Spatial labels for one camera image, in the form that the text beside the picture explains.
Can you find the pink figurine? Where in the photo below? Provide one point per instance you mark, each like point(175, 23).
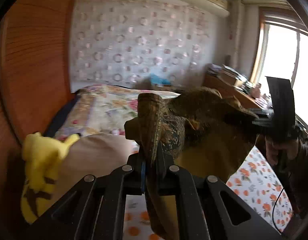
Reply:
point(256, 91)

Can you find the wooden wardrobe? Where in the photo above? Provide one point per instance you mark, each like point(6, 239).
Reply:
point(34, 80)

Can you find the blue bag on box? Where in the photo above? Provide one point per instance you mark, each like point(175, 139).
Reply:
point(158, 81)

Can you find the window with wooden frame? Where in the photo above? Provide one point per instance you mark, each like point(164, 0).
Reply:
point(283, 53)

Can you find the beige window drape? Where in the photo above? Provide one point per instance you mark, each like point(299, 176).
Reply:
point(237, 16)

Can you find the brown gold patterned garment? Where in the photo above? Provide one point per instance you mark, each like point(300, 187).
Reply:
point(203, 132)

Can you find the circle patterned sheer curtain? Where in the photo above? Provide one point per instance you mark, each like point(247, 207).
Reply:
point(123, 42)

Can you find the navy blue blanket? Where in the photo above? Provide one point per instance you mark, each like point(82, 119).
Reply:
point(60, 118)

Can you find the person's right hand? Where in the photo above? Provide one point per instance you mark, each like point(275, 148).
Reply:
point(282, 155)

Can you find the yellow plush toy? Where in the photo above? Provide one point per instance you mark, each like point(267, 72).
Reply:
point(43, 157)

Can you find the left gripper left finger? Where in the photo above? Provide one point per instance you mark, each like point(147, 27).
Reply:
point(94, 208)

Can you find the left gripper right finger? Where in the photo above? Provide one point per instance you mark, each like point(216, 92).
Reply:
point(205, 208)

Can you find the stack of papers and boxes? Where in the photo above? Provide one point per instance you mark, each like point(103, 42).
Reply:
point(226, 74)

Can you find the wooden low cabinet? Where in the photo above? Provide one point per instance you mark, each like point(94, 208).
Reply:
point(227, 90)

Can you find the beige pillow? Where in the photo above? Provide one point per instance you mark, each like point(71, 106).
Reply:
point(97, 154)

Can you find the orange print white sheet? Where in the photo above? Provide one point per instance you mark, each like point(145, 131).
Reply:
point(254, 182)

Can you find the floral bed blanket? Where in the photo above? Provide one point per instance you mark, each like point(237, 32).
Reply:
point(103, 109)

